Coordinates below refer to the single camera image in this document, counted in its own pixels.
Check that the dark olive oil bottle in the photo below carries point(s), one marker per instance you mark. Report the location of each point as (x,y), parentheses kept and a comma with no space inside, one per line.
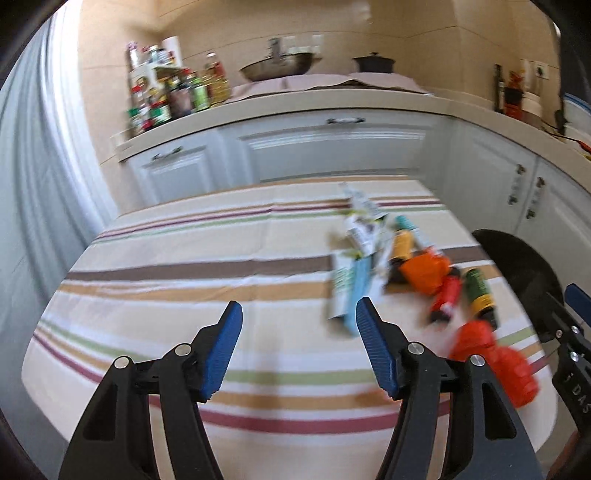
(499,86)

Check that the amber bottle yellow label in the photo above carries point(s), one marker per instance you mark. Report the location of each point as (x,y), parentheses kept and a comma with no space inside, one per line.
(402,250)

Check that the red spray can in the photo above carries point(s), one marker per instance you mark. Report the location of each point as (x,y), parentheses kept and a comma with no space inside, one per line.
(448,298)

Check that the small orange plastic bag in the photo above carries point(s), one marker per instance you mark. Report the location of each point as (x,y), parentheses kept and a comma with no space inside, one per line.
(426,271)

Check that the white stacked bowls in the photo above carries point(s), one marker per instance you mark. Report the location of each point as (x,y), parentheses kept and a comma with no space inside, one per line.
(577,115)

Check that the black lined trash bin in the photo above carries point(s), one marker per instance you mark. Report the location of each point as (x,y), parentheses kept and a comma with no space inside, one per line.
(529,275)

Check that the green bottle black cap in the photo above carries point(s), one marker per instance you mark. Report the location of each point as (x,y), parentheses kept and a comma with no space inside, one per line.
(480,297)

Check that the condiment bottles rack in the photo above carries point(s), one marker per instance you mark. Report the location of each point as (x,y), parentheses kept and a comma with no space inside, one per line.
(162,88)

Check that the crumpled white yellow carton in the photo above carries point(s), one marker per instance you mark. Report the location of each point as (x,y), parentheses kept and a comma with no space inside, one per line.
(368,236)

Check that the white ceramic jar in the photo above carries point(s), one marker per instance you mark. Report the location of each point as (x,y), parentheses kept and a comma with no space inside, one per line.
(532,111)

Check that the white kitchen cabinets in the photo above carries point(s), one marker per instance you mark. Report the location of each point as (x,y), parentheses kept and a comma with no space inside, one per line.
(487,180)

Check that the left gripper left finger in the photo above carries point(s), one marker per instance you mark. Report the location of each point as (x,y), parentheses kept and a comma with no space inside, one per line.
(113,438)

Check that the white green lettered tube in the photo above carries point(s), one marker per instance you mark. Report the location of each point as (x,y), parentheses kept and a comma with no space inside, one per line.
(342,279)

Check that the striped tablecloth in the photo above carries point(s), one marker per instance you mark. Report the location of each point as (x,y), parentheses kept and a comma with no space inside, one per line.
(299,399)

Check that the light blue tube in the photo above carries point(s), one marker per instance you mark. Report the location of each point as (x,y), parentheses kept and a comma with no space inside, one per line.
(360,285)

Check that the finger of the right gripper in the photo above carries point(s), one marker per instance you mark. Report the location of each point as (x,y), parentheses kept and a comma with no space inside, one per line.
(579,301)

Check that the large red plastic bag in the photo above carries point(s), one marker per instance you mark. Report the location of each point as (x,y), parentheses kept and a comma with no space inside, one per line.
(510,367)

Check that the steel wok pan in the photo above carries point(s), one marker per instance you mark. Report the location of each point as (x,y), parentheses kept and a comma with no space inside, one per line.
(279,63)

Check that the black cast iron pot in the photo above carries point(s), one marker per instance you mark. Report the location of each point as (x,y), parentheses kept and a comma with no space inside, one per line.
(375,63)

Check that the teal capped white tube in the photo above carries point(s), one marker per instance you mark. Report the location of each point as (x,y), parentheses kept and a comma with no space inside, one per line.
(421,240)

